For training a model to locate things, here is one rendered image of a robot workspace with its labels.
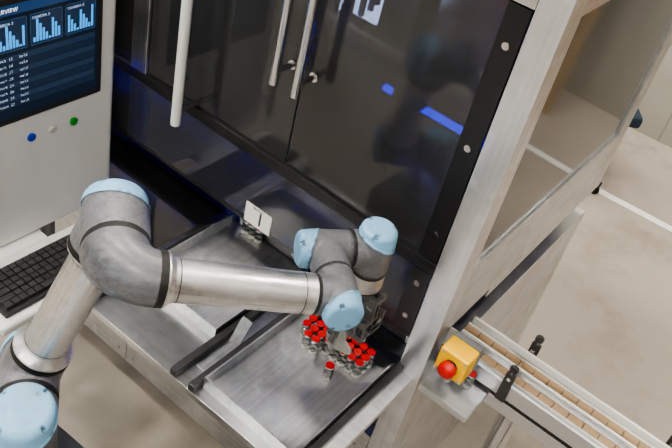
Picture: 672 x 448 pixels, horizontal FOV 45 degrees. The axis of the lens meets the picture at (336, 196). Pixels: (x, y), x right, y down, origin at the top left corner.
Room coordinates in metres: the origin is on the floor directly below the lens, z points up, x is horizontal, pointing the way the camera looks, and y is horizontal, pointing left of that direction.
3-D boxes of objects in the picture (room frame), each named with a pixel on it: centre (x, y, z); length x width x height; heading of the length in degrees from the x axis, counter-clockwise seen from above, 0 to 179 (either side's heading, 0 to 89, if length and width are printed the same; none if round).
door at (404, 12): (1.41, -0.06, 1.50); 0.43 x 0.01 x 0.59; 61
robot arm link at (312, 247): (1.15, -0.01, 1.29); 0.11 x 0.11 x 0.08; 21
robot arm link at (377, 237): (1.20, -0.09, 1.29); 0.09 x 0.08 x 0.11; 111
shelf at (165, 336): (1.30, 0.10, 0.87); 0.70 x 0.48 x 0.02; 61
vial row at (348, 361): (1.27, -0.08, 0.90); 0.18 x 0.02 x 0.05; 60
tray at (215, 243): (1.45, 0.22, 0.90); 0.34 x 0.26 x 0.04; 151
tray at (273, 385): (1.18, -0.02, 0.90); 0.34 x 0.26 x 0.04; 150
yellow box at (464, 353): (1.26, -0.36, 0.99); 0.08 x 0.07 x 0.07; 151
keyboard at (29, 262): (1.41, 0.63, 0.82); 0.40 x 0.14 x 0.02; 151
